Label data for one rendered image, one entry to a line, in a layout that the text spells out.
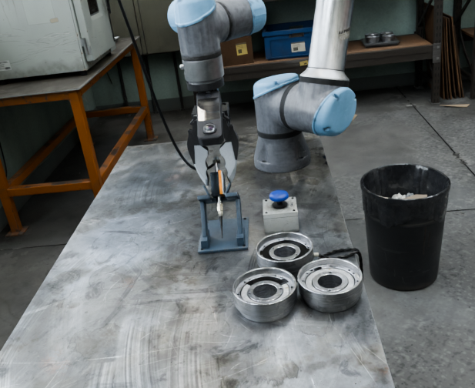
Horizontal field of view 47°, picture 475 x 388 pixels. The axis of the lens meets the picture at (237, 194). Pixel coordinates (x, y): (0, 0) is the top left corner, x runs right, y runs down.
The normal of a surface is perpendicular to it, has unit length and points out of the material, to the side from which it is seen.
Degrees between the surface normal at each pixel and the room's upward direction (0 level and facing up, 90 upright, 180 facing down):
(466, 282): 0
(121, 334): 0
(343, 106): 97
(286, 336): 0
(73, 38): 90
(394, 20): 90
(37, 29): 90
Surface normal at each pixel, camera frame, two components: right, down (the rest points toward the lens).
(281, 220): -0.04, 0.43
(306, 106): -0.71, 0.08
